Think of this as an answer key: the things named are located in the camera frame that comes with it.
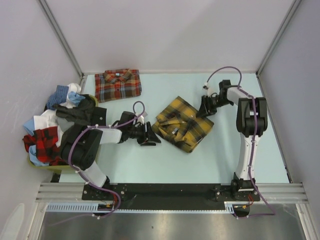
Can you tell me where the aluminium right corner post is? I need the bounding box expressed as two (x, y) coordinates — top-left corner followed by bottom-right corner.
(255, 0), (303, 76)

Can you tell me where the white shirt in bin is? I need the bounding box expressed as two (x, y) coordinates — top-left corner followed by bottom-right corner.
(33, 83), (82, 133)

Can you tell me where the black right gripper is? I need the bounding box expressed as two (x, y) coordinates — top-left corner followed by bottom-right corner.
(196, 95), (233, 119)

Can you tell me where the white slotted cable duct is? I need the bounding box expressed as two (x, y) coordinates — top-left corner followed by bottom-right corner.
(46, 202), (234, 214)

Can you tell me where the aluminium left corner post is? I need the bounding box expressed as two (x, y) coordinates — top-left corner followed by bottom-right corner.
(37, 0), (84, 79)

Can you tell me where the light blue shirt in bin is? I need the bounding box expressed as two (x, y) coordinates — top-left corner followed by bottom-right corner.
(22, 86), (86, 167)

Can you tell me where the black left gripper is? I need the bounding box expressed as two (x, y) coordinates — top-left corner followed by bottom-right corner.
(127, 121), (161, 146)

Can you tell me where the red black buffalo plaid shirt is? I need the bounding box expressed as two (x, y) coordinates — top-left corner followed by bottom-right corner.
(22, 126), (67, 167)

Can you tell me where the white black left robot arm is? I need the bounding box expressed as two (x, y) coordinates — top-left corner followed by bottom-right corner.
(60, 111), (161, 200)

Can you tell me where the olive green laundry bin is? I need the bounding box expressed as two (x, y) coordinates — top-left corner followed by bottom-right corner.
(26, 94), (101, 175)

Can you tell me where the aluminium frame front rail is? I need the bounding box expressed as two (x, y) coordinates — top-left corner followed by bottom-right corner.
(35, 182), (309, 204)

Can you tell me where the folded red plaid shirt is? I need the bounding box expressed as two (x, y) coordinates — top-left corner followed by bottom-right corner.
(94, 68), (142, 103)

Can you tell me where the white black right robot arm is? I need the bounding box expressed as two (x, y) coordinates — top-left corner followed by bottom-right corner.
(196, 80), (268, 202)

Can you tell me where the yellow plaid long sleeve shirt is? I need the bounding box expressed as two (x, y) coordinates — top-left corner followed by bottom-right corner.
(152, 96), (214, 153)

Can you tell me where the blue patterned shirt in bin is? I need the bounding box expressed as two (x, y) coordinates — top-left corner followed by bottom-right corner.
(46, 85), (69, 110)

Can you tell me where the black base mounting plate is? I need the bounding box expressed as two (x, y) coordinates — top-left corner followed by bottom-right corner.
(81, 183), (260, 211)

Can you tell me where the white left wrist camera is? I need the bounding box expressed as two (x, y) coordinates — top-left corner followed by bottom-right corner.
(136, 112), (148, 125)

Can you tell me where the aluminium corner post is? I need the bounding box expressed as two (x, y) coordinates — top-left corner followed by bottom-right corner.
(255, 0), (303, 76)
(37, 0), (84, 79)

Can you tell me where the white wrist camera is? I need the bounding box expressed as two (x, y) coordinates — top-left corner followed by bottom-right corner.
(202, 82), (217, 97)
(136, 112), (148, 125)

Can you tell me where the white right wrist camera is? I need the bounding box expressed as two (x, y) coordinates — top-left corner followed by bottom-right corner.
(202, 82), (217, 97)

